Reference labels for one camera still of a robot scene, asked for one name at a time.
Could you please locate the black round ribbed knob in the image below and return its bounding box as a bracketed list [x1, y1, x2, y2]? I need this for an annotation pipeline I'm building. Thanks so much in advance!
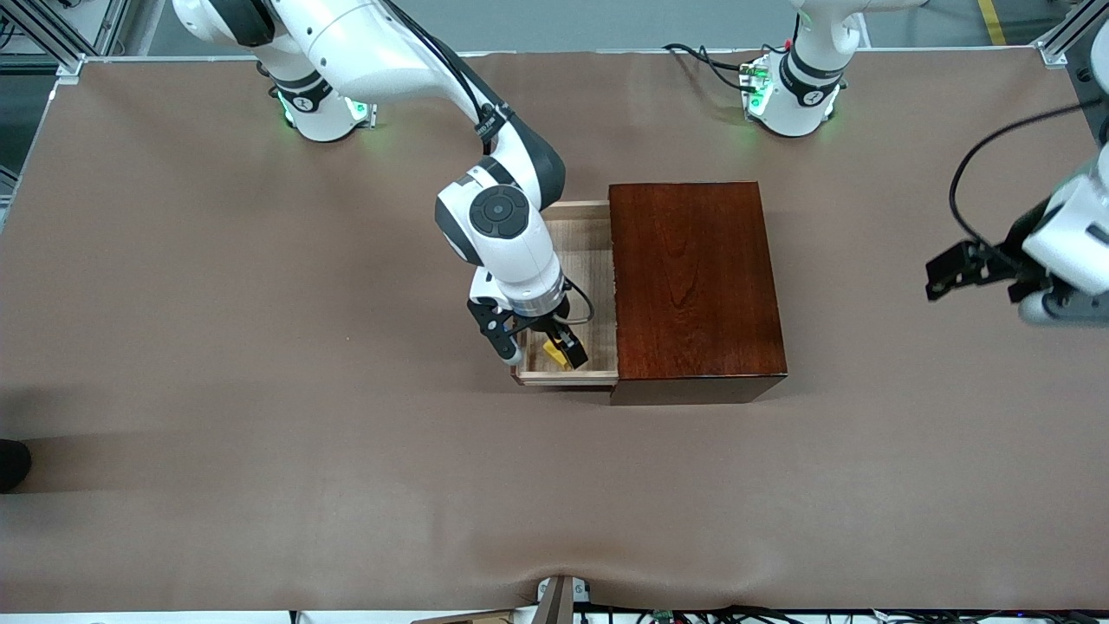
[0, 439, 33, 495]

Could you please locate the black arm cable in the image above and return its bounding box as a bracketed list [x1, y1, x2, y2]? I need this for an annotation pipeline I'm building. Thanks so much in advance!
[381, 0, 514, 150]
[948, 98, 1109, 254]

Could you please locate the paper table cover sheet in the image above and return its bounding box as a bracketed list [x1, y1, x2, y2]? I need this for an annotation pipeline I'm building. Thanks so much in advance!
[0, 50, 1109, 613]

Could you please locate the light wood drawer white handle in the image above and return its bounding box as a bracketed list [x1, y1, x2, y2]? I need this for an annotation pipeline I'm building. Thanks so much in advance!
[509, 200, 621, 387]

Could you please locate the black base power cable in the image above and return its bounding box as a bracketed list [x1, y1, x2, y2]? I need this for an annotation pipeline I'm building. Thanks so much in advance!
[663, 43, 748, 72]
[697, 48, 753, 93]

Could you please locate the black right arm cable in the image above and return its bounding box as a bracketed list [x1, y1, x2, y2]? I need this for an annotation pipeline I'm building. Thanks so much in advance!
[381, 0, 514, 150]

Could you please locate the dark wooden drawer cabinet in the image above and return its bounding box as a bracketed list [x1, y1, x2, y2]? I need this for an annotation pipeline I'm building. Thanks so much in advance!
[608, 180, 789, 406]

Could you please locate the brown cardboard piece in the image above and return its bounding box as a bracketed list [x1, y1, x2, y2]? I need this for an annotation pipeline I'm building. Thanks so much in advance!
[412, 609, 540, 624]

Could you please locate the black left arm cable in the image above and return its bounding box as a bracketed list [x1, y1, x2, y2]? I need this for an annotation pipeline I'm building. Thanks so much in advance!
[948, 98, 1109, 254]

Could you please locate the grey metal bracket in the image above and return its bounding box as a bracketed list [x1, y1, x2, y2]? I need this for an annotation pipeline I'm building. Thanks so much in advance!
[533, 575, 592, 624]

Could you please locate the aluminium frame profile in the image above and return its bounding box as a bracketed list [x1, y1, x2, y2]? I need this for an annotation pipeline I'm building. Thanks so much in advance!
[1035, 0, 1109, 68]
[0, 0, 131, 83]

